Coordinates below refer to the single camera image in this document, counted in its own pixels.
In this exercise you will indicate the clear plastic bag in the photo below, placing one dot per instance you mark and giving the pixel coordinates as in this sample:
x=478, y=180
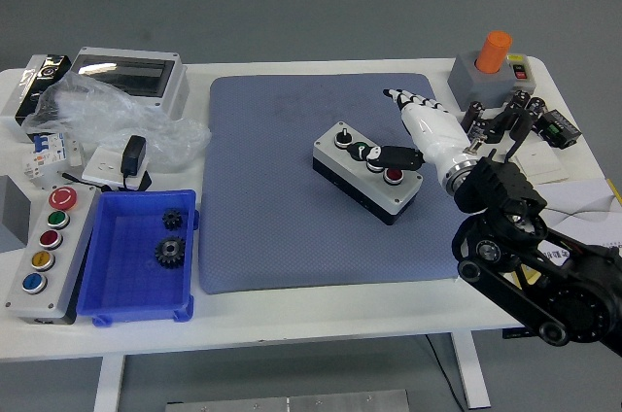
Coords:
x=97, y=111

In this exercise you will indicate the white paper booklet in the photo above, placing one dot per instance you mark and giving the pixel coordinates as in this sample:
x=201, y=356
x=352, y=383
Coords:
x=583, y=208

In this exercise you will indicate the white red-black switch box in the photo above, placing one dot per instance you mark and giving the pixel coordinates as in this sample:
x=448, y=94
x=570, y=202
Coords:
x=521, y=73

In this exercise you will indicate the black desk control panel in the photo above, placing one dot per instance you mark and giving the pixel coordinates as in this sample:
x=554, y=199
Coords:
x=515, y=333

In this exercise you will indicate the grey block holder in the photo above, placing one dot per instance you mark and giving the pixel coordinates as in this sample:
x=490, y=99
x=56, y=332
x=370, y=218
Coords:
x=469, y=81

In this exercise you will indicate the black module with green terminal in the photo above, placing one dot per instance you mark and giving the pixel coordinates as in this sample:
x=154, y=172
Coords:
x=559, y=129

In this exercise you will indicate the blue plastic bin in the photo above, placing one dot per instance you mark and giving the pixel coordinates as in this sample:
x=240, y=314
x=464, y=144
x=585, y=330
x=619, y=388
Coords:
x=131, y=281

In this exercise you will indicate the grey four-button control box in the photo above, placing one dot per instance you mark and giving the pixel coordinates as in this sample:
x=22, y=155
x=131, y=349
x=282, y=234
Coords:
x=335, y=161

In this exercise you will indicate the small black gear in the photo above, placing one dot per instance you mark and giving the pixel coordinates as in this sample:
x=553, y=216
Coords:
x=172, y=219

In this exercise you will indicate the white wall socket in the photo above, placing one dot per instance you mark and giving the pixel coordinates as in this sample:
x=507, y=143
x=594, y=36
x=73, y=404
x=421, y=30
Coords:
x=99, y=164

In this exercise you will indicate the white breaker module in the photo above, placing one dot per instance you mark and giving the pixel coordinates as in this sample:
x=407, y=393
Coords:
x=75, y=152

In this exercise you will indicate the grey enclosure with clear lid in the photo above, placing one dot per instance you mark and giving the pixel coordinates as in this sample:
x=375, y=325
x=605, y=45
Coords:
x=126, y=74

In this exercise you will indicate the white wall switch panel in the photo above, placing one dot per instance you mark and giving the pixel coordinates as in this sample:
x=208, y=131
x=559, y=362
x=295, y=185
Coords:
x=539, y=161

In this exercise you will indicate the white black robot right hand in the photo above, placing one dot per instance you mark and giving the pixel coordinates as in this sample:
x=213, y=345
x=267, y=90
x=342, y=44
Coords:
x=432, y=132

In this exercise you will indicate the large black gear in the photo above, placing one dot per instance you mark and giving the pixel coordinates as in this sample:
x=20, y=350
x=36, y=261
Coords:
x=170, y=250

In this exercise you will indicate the white table leg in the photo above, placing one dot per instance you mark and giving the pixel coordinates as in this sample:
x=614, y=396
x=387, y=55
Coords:
x=471, y=373
x=109, y=383

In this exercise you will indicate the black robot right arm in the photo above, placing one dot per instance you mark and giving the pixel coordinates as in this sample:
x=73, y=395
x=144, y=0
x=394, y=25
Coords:
x=559, y=285

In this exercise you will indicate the grey-blue padded mat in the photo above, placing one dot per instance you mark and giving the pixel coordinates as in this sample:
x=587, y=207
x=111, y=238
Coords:
x=272, y=217

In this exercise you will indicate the orange cylinder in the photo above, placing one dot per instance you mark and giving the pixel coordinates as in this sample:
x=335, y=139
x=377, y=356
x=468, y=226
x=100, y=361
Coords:
x=493, y=50

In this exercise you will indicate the grey five-button control box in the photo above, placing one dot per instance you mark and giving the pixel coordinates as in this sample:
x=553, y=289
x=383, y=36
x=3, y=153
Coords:
x=29, y=247

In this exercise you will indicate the white blue circuit breaker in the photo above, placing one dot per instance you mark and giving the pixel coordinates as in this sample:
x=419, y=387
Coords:
x=44, y=154

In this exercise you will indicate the black power adapter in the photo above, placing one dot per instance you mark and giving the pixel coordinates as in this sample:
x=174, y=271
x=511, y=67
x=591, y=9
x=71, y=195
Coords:
x=133, y=154

